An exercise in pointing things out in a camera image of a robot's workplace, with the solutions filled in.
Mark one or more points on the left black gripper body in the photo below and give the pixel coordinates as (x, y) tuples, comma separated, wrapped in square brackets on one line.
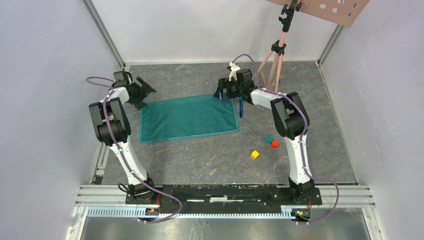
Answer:
[(137, 93)]

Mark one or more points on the pink perforated board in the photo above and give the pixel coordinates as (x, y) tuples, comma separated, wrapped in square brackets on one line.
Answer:
[(341, 12)]

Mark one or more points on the teal cloth napkin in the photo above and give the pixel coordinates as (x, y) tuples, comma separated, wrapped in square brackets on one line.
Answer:
[(187, 117)]

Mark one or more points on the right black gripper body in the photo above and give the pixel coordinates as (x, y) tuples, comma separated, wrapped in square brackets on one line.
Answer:
[(234, 89)]

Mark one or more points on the pink tripod stand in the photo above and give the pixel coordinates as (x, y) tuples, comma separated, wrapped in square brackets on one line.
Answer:
[(278, 48)]

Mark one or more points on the red small cube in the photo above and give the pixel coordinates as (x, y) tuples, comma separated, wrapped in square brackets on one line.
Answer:
[(274, 144)]

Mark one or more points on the teal small cube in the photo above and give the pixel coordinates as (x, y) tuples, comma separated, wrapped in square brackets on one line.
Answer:
[(269, 139)]

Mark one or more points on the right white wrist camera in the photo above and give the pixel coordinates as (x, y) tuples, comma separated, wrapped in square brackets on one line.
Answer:
[(233, 68)]

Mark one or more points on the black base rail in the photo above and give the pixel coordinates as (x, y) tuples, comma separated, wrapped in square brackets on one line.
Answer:
[(222, 201)]

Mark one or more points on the yellow small cube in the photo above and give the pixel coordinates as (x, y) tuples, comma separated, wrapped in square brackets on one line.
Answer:
[(254, 154)]

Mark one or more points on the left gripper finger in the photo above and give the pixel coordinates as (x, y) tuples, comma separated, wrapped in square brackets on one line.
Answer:
[(138, 103), (146, 88)]

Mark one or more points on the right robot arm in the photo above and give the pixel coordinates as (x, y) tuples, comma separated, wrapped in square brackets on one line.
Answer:
[(290, 120)]

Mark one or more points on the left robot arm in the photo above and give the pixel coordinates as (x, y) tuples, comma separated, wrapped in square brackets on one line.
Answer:
[(112, 127)]

